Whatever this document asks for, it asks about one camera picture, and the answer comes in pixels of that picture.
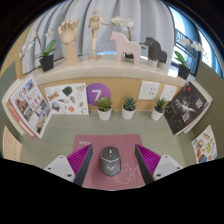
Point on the dark-framed window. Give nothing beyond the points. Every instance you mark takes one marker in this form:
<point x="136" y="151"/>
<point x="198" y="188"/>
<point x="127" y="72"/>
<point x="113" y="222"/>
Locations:
<point x="186" y="30"/>

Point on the green desk partition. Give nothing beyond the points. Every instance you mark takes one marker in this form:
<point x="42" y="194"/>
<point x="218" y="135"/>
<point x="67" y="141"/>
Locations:
<point x="5" y="76"/>
<point x="215" y="86"/>

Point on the small succulent in white pot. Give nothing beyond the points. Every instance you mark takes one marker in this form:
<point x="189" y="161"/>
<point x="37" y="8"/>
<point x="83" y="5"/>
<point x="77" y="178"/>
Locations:
<point x="128" y="114"/>
<point x="157" y="115"/>
<point x="104" y="114"/>

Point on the purple round sign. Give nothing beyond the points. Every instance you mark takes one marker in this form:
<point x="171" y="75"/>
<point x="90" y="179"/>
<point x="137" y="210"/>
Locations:
<point x="98" y="95"/>

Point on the pink horse figure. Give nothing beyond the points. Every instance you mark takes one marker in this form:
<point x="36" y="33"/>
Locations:
<point x="125" y="46"/>

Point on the grey curtain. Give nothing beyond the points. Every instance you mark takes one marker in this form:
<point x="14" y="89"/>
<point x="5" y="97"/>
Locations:
<point x="150" y="20"/>

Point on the black horse figure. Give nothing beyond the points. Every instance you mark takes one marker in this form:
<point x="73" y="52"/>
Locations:
<point x="156" y="51"/>

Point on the colourful sticker sheet card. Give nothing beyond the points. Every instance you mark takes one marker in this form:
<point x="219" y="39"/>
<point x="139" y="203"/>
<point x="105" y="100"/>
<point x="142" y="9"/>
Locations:
<point x="205" y="146"/>

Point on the white sticker sheet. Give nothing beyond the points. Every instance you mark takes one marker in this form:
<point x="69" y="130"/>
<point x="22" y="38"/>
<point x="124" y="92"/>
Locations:
<point x="66" y="99"/>

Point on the white wall socket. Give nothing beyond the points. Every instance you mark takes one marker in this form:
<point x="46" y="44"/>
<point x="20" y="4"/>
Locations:
<point x="148" y="90"/>
<point x="168" y="93"/>

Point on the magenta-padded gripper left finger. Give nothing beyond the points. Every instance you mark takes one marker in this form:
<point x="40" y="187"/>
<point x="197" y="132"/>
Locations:
<point x="56" y="166"/>

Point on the photo magazine with red edge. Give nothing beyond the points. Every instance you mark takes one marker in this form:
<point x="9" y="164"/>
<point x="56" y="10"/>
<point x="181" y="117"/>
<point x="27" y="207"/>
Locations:
<point x="30" y="106"/>

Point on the wooden hand model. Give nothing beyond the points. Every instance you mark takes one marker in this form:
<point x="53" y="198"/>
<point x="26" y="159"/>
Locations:
<point x="70" y="40"/>

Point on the pink mouse pad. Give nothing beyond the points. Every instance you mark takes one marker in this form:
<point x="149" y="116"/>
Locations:
<point x="126" y="143"/>

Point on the black book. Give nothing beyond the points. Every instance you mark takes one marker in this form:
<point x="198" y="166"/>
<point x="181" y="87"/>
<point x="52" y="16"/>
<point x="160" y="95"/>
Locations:
<point x="185" y="108"/>

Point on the wooden mannequin figure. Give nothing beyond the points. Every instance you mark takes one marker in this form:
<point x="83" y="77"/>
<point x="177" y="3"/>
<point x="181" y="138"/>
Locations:
<point x="95" y="30"/>

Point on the beige card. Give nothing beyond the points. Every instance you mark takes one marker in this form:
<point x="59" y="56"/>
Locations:
<point x="11" y="146"/>

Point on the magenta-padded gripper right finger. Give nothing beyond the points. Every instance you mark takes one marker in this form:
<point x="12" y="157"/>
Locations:
<point x="166" y="165"/>

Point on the grey computer mouse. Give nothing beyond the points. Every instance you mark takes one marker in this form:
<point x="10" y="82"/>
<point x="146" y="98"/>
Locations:
<point x="110" y="161"/>

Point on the white orchid in black pot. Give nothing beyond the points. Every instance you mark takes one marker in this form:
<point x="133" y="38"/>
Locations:
<point x="183" y="71"/>
<point x="122" y="22"/>
<point x="46" y="62"/>

